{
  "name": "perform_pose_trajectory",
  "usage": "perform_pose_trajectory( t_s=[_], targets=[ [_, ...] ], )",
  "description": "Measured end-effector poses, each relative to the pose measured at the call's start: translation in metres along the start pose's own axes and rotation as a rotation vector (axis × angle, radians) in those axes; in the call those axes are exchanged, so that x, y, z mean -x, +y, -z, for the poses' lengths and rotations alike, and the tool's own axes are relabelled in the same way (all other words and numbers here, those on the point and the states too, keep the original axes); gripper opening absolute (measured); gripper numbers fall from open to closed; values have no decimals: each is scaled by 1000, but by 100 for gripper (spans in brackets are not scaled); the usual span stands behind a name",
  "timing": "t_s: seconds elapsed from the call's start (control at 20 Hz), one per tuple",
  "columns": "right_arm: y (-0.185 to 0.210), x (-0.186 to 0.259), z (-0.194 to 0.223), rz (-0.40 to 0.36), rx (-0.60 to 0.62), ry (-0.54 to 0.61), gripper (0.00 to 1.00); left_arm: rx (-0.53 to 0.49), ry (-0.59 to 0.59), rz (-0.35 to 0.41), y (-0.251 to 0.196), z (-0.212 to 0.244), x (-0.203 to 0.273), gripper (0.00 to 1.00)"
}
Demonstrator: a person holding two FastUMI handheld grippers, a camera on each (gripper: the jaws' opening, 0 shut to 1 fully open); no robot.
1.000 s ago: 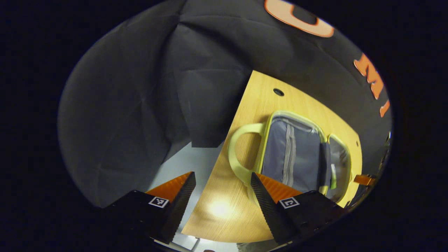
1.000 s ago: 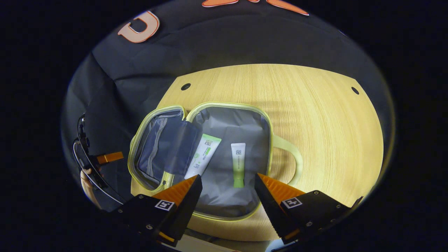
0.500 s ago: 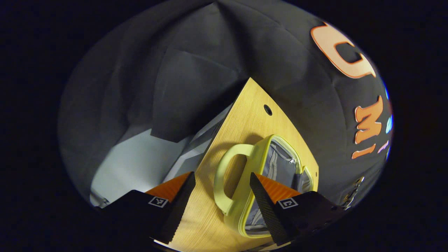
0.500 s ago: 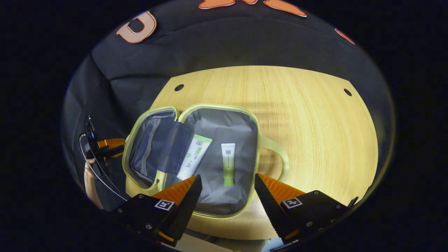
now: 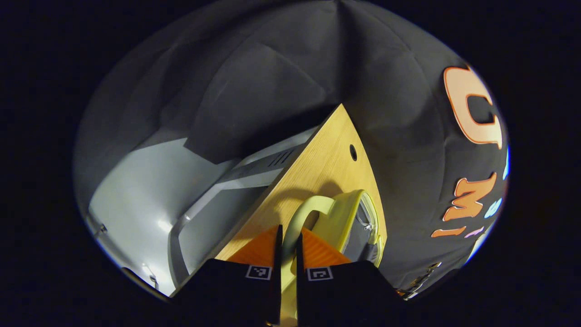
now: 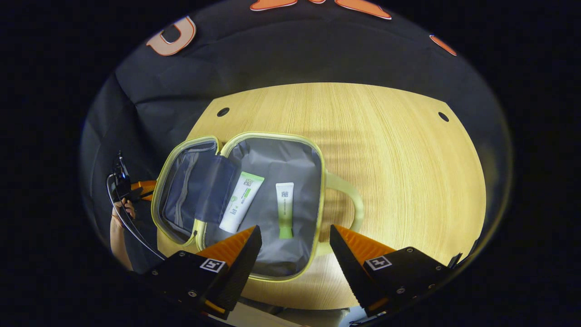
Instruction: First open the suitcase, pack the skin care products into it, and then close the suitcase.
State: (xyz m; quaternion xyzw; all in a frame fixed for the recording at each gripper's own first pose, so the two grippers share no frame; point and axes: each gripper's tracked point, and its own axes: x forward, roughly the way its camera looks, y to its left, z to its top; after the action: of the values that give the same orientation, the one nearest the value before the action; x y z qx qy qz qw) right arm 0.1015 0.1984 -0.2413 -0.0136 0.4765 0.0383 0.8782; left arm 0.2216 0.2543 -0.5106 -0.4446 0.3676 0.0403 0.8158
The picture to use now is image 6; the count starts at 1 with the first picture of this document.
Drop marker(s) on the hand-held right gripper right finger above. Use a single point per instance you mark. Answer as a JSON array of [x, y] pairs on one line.
[[349, 265]]

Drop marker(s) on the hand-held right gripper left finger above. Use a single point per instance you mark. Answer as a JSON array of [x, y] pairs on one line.
[[238, 272]]

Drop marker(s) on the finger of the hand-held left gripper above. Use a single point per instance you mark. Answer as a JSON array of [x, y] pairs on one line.
[[146, 187]]

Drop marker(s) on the white green-print tube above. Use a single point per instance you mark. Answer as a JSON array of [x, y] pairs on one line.
[[240, 202]]

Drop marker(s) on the small green-capped tube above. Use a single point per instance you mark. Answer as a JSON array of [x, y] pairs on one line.
[[285, 209]]

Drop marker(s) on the cream yellow-trimmed suitcase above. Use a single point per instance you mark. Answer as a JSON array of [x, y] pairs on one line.
[[281, 163]]

